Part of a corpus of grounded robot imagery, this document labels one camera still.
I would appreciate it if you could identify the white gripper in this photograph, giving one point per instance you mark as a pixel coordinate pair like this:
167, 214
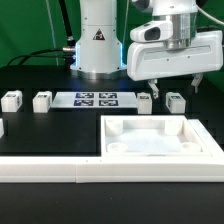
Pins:
170, 46

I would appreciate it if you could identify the white square table top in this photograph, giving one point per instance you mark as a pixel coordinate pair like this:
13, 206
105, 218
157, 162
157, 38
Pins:
141, 136

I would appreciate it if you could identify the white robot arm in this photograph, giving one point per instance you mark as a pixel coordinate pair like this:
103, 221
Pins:
98, 53

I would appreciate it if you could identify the white L-shaped obstacle fence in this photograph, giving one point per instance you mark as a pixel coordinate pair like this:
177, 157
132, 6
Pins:
117, 168

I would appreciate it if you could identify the marker plate with tags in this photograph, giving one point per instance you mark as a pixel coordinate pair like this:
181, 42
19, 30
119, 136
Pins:
95, 100

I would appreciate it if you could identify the white block at left edge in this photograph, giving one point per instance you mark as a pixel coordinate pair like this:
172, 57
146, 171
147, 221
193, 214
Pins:
1, 128

